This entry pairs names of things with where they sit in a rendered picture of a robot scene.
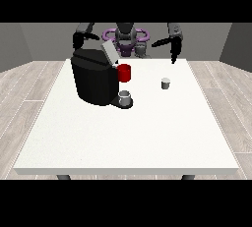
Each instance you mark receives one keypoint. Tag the grey robot trunk purple rings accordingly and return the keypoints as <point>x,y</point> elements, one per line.
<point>125,37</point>

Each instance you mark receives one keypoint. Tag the small grey coffee pod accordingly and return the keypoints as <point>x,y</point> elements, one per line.
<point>165,83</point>

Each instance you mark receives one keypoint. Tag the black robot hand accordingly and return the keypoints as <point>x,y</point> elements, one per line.
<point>79,39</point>
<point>175,45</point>

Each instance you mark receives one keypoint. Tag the dark table leg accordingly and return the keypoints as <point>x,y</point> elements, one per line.
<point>63,177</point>
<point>188,177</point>

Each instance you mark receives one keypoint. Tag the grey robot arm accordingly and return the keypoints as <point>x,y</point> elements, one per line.
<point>175,29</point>
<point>84,27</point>

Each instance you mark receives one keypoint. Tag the pale grey machine lid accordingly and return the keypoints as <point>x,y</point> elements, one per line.
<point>110,51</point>

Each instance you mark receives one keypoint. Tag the small grey cup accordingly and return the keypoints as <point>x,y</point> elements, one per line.
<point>125,98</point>

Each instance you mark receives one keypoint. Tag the black coffee machine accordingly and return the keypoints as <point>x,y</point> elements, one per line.
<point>95,77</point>

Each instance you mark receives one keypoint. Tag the red pod holder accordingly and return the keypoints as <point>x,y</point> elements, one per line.
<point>124,72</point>

